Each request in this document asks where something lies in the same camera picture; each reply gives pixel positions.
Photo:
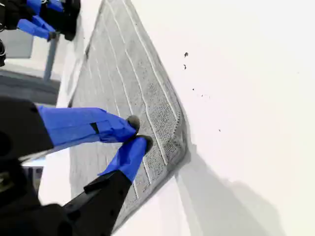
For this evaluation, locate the grey metal bar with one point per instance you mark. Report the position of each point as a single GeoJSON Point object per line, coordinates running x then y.
{"type": "Point", "coordinates": [50, 61]}

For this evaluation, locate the grey striped towel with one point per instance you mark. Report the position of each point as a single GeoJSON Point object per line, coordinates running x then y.
{"type": "Point", "coordinates": [128, 73]}

